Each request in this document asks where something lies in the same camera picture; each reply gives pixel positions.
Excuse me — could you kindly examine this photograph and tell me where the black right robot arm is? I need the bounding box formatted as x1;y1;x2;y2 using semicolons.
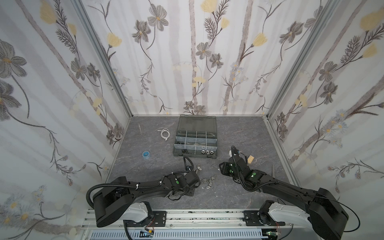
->
219;146;349;240

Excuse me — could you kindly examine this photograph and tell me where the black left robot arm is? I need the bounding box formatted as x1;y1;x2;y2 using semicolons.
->
86;157;201;228

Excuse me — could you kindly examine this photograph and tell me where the cluster of silver wing nuts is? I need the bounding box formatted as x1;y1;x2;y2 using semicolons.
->
201;175;217;190

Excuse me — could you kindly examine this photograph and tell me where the small wooden block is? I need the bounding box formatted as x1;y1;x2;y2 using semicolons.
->
247;156;255;164

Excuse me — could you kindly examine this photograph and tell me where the green compartment organizer box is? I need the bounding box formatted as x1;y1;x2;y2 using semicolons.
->
173;115;218;159

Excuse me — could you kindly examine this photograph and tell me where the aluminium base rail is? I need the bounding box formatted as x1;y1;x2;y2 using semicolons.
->
79;209;322;232

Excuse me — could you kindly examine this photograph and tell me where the white slotted cable duct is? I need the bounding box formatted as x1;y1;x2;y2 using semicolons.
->
88;229;268;240

